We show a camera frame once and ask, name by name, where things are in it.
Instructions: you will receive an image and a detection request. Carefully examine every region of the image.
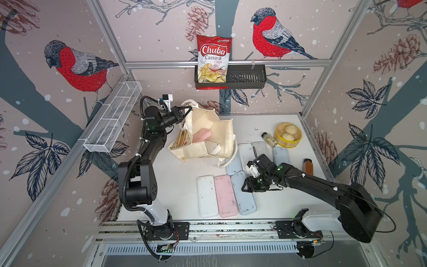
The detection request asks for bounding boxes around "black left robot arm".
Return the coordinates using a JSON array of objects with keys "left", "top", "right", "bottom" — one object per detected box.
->
[{"left": 117, "top": 96, "right": 192, "bottom": 227}]

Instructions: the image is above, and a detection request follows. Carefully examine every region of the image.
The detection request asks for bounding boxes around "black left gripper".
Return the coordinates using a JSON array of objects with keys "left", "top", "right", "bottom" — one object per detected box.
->
[{"left": 158, "top": 107, "right": 192, "bottom": 131}]

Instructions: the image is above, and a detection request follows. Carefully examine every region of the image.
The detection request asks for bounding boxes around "orange sauce bottle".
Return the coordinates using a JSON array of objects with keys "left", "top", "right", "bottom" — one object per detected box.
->
[{"left": 303, "top": 159, "right": 314, "bottom": 176}]

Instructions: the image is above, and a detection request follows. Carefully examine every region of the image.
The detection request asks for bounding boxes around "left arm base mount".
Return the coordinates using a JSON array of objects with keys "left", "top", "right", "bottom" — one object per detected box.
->
[{"left": 142, "top": 220, "right": 190, "bottom": 241}]

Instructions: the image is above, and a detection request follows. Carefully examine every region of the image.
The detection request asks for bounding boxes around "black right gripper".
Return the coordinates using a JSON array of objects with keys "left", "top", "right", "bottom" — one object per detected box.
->
[{"left": 239, "top": 173, "right": 271, "bottom": 193}]

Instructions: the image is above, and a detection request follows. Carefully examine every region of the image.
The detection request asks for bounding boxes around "yellow bamboo steamer basket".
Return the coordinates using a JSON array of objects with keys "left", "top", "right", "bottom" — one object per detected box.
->
[{"left": 273, "top": 122, "right": 302, "bottom": 149}]

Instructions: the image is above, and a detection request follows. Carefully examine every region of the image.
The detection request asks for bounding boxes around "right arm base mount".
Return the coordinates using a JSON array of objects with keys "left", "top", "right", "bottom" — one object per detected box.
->
[{"left": 273, "top": 209, "right": 323, "bottom": 240}]

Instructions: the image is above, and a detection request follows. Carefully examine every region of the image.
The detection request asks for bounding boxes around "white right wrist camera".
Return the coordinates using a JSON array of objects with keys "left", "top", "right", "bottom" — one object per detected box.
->
[{"left": 244, "top": 163, "right": 260, "bottom": 178}]

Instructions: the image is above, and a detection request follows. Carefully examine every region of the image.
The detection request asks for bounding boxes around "steamed bun lower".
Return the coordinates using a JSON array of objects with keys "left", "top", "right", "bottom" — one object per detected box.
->
[{"left": 281, "top": 132, "right": 295, "bottom": 142}]

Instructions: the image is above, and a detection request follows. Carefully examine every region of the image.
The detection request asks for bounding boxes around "white pencil case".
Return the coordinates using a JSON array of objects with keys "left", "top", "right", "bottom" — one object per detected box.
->
[
  {"left": 197, "top": 175, "right": 219, "bottom": 218},
  {"left": 238, "top": 143, "right": 256, "bottom": 174}
]

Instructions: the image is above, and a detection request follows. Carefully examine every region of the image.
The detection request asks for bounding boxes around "glass spice jar black lid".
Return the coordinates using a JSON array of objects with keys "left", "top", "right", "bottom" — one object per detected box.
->
[{"left": 261, "top": 132, "right": 278, "bottom": 148}]

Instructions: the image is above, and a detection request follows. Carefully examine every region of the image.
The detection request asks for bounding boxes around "white wire mesh shelf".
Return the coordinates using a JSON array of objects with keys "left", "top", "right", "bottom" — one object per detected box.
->
[{"left": 83, "top": 81, "right": 142, "bottom": 153}]

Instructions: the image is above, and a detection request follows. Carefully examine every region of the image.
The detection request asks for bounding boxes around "grey pencil case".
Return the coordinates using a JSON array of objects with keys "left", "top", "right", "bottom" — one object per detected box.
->
[{"left": 272, "top": 146, "right": 291, "bottom": 166}]

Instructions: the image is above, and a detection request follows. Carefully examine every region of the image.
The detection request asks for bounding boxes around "cream canvas tote bag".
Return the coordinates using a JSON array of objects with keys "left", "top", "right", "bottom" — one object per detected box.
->
[{"left": 167, "top": 100, "right": 238, "bottom": 169}]

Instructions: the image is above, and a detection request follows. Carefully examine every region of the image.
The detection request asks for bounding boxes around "red Chuba cassava chips bag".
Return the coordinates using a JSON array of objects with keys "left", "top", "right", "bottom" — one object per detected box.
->
[{"left": 195, "top": 35, "right": 232, "bottom": 90}]

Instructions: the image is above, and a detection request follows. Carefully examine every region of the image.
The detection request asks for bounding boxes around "pink pencil case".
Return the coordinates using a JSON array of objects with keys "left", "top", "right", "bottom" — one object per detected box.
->
[{"left": 214, "top": 175, "right": 239, "bottom": 218}]

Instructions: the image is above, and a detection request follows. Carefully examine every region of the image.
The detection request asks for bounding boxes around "cream pencil case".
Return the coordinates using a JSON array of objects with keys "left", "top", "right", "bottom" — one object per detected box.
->
[{"left": 252, "top": 141, "right": 269, "bottom": 157}]

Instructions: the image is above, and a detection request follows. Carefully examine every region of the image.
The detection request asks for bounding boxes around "light blue pencil case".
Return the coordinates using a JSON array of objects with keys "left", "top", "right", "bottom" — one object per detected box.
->
[{"left": 226, "top": 152, "right": 242, "bottom": 176}]

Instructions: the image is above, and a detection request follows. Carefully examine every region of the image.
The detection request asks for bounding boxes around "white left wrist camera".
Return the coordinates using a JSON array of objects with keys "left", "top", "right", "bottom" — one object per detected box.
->
[{"left": 162, "top": 94, "right": 173, "bottom": 111}]

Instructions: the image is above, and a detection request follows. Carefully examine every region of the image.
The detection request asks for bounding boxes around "aluminium front rail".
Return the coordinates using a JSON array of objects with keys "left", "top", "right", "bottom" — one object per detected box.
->
[{"left": 95, "top": 219, "right": 332, "bottom": 244}]

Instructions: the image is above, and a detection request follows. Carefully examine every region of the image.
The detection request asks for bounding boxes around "steamed bun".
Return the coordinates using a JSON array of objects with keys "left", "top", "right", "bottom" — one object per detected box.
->
[
  {"left": 281, "top": 132, "right": 295, "bottom": 142},
  {"left": 285, "top": 124, "right": 298, "bottom": 135}
]

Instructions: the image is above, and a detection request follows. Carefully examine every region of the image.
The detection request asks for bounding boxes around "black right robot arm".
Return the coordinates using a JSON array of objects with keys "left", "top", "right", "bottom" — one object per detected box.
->
[{"left": 242, "top": 154, "right": 386, "bottom": 243}]

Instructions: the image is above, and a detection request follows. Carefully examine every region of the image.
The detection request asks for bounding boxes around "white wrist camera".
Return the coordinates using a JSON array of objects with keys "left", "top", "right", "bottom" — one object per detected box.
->
[
  {"left": 162, "top": 94, "right": 173, "bottom": 111},
  {"left": 244, "top": 163, "right": 260, "bottom": 178}
]

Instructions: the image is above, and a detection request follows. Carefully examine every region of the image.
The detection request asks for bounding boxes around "steamed bun upper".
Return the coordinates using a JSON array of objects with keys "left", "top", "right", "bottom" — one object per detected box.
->
[{"left": 285, "top": 124, "right": 298, "bottom": 135}]

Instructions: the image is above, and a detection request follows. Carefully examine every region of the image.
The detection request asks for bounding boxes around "black wall-mounted basket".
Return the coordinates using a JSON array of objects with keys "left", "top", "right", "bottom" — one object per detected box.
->
[{"left": 194, "top": 65, "right": 267, "bottom": 90}]

